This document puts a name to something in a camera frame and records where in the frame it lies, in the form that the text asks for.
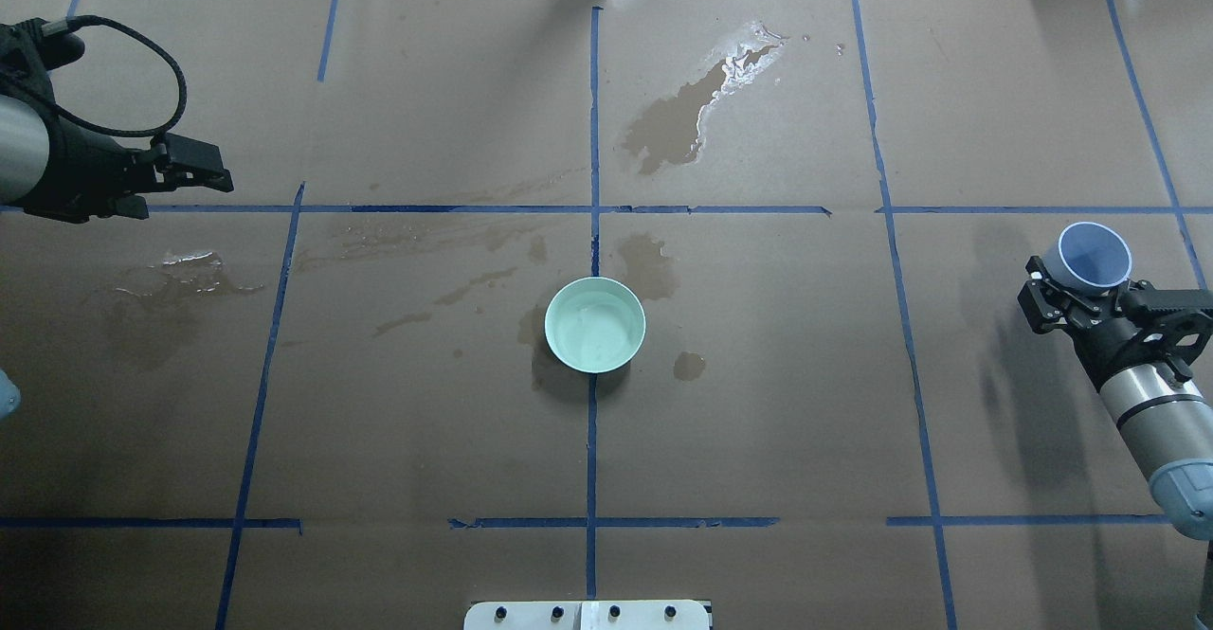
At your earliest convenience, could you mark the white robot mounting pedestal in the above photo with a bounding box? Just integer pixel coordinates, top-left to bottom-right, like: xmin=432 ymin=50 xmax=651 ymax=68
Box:
xmin=462 ymin=598 xmax=714 ymax=629

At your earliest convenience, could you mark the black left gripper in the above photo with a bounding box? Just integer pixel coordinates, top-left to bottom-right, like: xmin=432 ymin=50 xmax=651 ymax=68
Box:
xmin=15 ymin=123 xmax=234 ymax=225

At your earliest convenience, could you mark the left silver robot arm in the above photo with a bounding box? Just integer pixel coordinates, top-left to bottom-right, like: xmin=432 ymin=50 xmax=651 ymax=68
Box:
xmin=1 ymin=98 xmax=234 ymax=225

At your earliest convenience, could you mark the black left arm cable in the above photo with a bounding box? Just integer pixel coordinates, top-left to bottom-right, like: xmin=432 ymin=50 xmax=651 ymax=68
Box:
xmin=0 ymin=15 xmax=188 ymax=171

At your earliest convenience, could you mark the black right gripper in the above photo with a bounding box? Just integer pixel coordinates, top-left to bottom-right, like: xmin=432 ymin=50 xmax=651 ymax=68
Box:
xmin=1016 ymin=256 xmax=1212 ymax=391

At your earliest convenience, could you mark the blue plastic cup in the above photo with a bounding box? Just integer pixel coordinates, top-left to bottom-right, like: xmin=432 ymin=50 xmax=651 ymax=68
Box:
xmin=1042 ymin=221 xmax=1133 ymax=295

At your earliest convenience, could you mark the mint green bowl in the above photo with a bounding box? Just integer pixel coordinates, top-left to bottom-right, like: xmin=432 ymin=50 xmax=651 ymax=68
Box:
xmin=543 ymin=277 xmax=648 ymax=374

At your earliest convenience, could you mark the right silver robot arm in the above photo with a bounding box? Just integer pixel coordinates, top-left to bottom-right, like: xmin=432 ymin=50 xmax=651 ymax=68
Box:
xmin=1016 ymin=256 xmax=1212 ymax=541

